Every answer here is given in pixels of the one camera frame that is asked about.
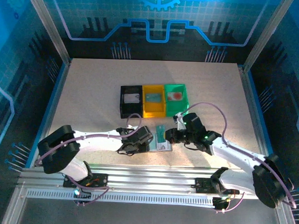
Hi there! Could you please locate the green plastic bin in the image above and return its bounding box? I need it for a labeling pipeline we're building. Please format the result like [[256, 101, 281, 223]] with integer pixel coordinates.
[[163, 82, 191, 118]]

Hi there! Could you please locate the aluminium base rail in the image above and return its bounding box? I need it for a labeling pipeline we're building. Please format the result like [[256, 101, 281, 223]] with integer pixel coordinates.
[[16, 159, 288, 201]]

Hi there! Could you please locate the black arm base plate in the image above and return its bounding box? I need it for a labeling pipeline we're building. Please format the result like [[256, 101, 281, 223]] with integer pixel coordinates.
[[194, 177, 241, 196], [63, 171, 110, 190]]

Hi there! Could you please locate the aluminium lower frame bar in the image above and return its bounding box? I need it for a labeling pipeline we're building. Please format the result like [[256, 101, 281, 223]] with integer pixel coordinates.
[[273, 196, 299, 224], [0, 184, 30, 224]]

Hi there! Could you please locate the black plastic bin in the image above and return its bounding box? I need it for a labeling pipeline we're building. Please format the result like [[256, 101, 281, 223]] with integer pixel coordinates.
[[119, 84, 144, 120]]

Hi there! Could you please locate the grey card holder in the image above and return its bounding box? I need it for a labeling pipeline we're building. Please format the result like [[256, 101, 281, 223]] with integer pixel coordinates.
[[147, 125, 175, 153]]

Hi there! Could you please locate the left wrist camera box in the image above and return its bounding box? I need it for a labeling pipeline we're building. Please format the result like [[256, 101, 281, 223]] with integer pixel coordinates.
[[116, 124, 136, 134]]

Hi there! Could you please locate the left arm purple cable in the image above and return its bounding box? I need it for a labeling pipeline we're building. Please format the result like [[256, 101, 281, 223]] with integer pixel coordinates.
[[33, 109, 143, 207]]

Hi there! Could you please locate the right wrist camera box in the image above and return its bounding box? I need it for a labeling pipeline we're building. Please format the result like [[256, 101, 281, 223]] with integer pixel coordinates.
[[172, 112, 187, 131]]

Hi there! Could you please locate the aluminium frame post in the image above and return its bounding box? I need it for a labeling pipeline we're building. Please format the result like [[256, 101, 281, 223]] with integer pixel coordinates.
[[241, 0, 296, 75], [19, 0, 75, 64]]

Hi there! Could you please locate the small black control board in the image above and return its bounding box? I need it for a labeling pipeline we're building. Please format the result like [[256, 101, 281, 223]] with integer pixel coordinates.
[[72, 185, 93, 207], [211, 196, 232, 213]]

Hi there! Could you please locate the white slotted cable duct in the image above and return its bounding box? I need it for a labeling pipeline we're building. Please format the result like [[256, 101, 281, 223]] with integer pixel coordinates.
[[26, 188, 217, 207]]

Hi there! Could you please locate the white printed card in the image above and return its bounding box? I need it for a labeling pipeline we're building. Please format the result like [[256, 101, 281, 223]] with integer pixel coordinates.
[[123, 93, 141, 104]]

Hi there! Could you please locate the white card with red dot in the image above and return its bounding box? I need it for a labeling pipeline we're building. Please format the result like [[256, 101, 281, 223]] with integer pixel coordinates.
[[167, 91, 184, 102]]

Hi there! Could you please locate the teal credit card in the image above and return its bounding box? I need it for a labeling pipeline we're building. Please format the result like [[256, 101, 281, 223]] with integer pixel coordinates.
[[145, 93, 163, 103], [155, 124, 166, 145]]

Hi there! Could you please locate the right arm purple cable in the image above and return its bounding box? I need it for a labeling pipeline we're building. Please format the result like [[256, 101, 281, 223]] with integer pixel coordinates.
[[176, 101, 299, 217]]

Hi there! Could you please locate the aluminium side rail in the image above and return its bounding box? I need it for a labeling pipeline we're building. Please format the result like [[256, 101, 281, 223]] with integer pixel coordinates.
[[30, 56, 72, 169], [233, 65, 279, 178]]

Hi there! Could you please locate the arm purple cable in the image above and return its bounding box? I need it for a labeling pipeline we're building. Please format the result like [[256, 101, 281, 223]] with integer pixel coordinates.
[[176, 101, 299, 217], [33, 109, 143, 207]]

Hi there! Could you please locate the blue table edge strip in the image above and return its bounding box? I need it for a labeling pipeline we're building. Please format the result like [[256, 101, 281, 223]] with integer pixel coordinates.
[[24, 60, 68, 169]]

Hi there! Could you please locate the yellow plastic bin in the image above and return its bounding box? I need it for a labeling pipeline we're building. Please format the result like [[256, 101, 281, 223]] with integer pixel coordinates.
[[141, 83, 168, 119]]

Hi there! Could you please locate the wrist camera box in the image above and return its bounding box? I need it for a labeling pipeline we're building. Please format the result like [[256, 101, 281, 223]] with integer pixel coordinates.
[[172, 112, 187, 131], [116, 124, 136, 134]]

